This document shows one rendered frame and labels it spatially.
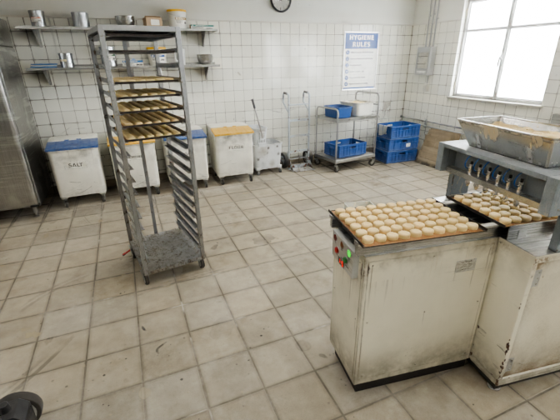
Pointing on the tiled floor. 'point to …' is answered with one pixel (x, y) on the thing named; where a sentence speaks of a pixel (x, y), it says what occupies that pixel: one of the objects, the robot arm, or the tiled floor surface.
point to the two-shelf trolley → (352, 136)
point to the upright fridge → (18, 137)
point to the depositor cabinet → (518, 312)
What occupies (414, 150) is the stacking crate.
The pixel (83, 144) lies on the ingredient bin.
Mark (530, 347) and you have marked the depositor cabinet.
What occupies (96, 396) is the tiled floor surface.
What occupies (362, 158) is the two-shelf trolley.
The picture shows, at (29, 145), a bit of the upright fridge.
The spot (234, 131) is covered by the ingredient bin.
